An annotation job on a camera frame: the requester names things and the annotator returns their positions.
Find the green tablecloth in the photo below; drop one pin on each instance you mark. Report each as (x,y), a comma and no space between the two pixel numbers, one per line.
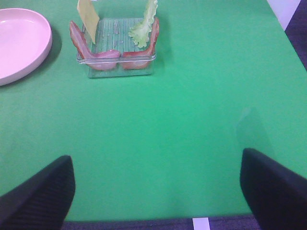
(166,145)

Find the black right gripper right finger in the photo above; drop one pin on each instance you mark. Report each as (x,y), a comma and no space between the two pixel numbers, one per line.
(276,195)

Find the clear plastic ingredients tray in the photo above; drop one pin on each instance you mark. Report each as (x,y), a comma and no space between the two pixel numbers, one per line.
(112,34)

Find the green lettuce leaf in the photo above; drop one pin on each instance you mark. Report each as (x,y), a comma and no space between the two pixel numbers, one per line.
(144,28)

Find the yellow cheese slice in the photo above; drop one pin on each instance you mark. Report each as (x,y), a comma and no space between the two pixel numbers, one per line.
(89,17)

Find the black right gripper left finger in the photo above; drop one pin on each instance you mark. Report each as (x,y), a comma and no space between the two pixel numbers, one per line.
(41,202)

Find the bacon strip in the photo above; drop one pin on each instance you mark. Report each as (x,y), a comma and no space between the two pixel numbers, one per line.
(149,51)
(79,42)

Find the pink round plate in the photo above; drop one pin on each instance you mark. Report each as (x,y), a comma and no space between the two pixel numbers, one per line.
(25,42)

